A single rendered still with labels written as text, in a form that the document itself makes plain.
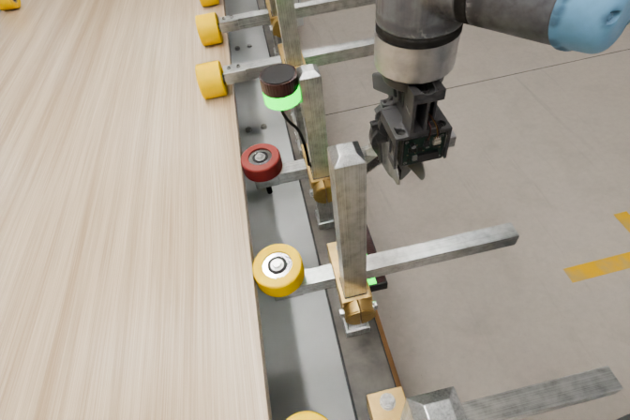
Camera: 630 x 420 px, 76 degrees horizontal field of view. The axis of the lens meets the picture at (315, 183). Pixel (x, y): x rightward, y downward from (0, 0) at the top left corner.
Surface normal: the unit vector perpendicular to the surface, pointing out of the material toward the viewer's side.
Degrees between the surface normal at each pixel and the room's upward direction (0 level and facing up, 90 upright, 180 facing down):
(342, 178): 90
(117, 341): 0
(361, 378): 0
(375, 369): 0
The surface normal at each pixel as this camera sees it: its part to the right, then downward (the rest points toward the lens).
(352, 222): 0.20, 0.73
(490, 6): -0.61, 0.73
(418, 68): -0.04, 0.76
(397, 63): -0.54, 0.67
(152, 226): -0.10, -0.66
